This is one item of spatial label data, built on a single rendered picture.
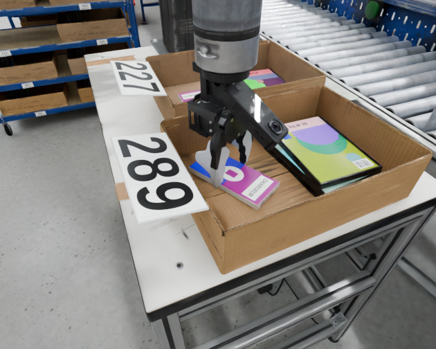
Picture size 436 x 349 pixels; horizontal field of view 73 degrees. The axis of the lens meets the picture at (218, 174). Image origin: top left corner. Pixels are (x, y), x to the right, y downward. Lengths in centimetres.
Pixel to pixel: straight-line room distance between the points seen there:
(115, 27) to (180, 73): 129
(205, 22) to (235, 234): 26
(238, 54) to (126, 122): 43
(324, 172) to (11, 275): 134
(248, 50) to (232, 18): 5
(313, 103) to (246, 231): 43
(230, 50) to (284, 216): 23
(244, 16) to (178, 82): 54
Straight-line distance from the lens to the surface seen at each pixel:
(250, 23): 41
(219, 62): 41
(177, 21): 107
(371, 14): 163
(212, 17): 40
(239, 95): 45
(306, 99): 72
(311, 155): 59
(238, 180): 55
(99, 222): 158
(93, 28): 216
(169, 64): 89
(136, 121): 77
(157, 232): 50
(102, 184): 177
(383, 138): 64
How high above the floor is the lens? 114
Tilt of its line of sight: 42 degrees down
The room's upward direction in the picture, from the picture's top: straight up
